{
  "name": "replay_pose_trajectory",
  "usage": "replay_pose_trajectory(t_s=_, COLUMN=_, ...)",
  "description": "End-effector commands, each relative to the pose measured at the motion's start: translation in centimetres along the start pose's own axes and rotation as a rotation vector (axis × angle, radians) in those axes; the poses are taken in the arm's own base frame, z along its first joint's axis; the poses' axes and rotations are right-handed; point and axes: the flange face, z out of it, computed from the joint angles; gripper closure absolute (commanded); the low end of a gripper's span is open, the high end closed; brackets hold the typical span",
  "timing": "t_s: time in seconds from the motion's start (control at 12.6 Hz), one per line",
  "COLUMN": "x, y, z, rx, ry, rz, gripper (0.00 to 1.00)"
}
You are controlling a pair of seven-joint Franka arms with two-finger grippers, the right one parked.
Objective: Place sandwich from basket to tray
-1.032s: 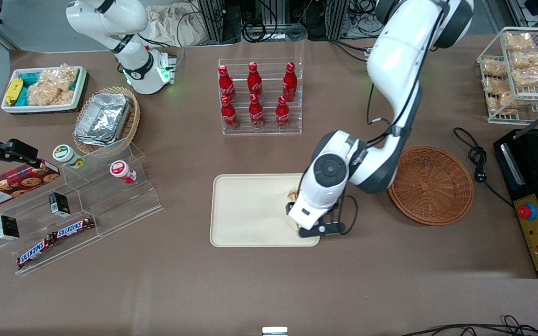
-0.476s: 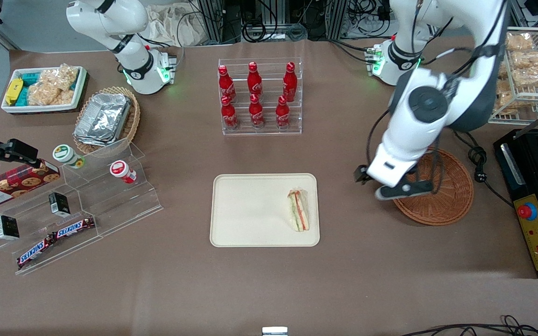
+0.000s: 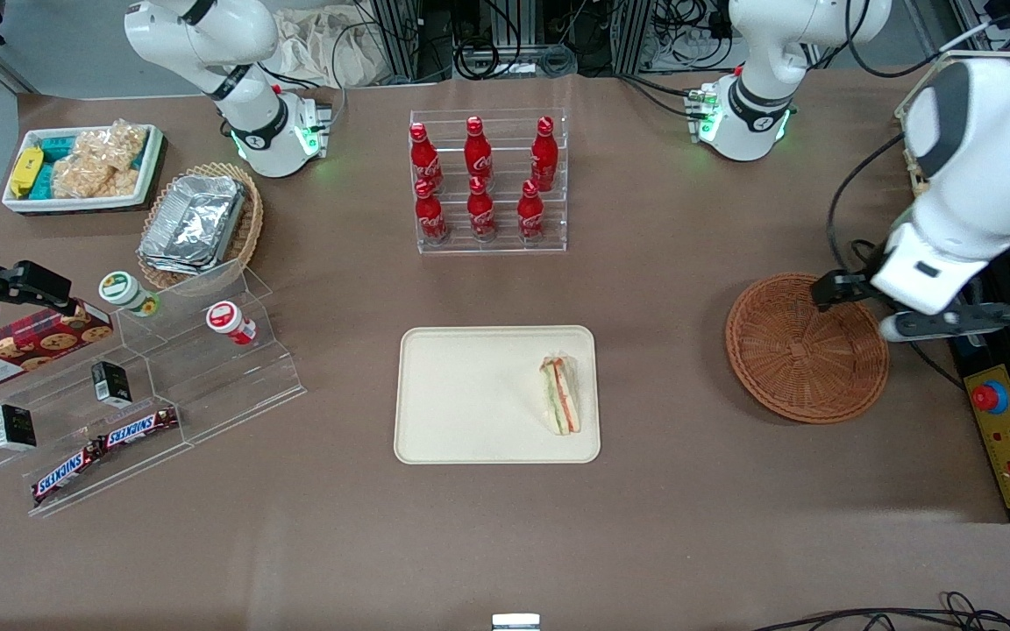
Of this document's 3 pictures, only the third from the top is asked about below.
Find triangle sandwich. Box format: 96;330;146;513
539;352;583;437

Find round brown wicker basket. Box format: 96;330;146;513
725;273;891;425

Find oval light wicker basket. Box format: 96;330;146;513
137;162;265;292

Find beige rectangular tray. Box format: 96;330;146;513
394;325;601;464

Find red tartan cookie box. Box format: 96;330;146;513
0;300;115;395

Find white rectangular snack bin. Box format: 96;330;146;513
2;124;167;216

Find green lid yogurt cup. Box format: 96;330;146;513
99;271;160;318

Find bagged fried snack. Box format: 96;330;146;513
907;147;932;199

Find yellow snack pack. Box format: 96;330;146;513
10;146;46;200

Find clear bag rice crackers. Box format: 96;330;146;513
50;154;143;201
75;119;149;173

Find small black box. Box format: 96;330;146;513
0;403;38;452
91;360;132;408

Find aluminium foil container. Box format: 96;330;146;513
138;174;249;277

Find Snickers chocolate bar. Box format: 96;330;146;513
32;443;108;506
100;406;181;450

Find red lid yogurt cup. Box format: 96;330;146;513
206;301;258;346

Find clear acrylic stepped stand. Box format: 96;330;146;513
0;260;308;519

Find red cola bottle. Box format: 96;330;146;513
516;180;547;243
415;179;450;245
530;116;558;193
466;176;498;243
464;116;494;187
409;122;445;193

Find clear acrylic bottle rack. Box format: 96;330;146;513
409;108;569;256

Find beige crumpled cloth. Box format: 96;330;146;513
273;7;397;89

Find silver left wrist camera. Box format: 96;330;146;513
879;301;1010;344

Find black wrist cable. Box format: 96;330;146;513
826;131;909;277

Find white wire rack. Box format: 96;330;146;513
895;49;1010;201

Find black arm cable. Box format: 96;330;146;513
845;0;962;82

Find black base cables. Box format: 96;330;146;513
615;72;709;120

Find black floor cables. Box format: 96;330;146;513
750;592;1010;631

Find aluminium frame post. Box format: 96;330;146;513
372;0;423;85

